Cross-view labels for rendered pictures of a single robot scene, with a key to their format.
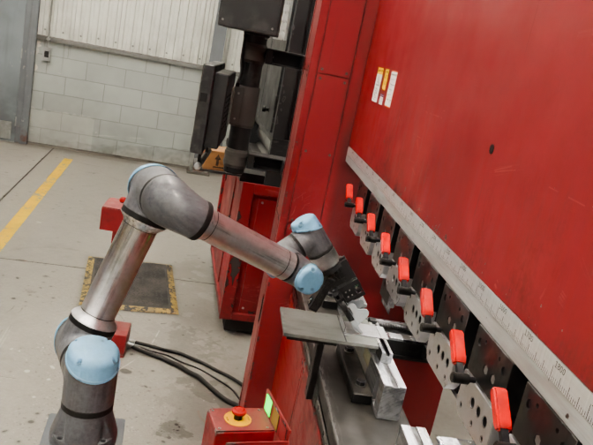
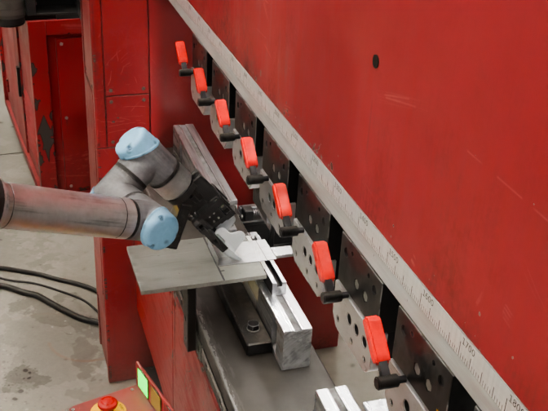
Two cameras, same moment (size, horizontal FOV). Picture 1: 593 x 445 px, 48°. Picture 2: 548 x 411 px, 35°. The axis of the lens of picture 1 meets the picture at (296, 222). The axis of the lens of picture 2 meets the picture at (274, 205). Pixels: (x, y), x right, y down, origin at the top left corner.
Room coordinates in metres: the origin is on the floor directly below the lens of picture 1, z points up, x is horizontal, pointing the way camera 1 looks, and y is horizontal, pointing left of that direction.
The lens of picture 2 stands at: (0.20, 0.01, 1.98)
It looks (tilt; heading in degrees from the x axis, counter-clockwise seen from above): 28 degrees down; 348
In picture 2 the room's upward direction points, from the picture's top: 3 degrees clockwise
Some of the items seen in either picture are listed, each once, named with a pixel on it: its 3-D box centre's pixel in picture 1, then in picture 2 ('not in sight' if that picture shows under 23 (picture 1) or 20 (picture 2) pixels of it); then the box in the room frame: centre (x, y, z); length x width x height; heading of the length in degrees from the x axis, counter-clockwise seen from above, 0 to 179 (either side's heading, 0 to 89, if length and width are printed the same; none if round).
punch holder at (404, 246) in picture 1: (414, 268); (293, 181); (1.62, -0.31, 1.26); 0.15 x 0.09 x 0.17; 8
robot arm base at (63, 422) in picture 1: (86, 418); not in sight; (1.37, 0.39, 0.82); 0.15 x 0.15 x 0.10
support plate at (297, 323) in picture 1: (327, 327); (195, 262); (1.77, -0.14, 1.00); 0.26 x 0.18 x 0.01; 98
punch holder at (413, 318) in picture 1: (436, 298); (332, 234); (1.42, -0.34, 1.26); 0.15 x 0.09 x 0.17; 8
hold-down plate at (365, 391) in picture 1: (352, 372); (240, 307); (1.74, -0.24, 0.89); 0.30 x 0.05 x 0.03; 8
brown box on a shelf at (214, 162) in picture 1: (218, 157); not in sight; (3.80, 0.51, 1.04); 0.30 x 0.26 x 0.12; 12
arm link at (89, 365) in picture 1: (91, 371); not in sight; (1.37, 0.39, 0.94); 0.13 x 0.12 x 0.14; 29
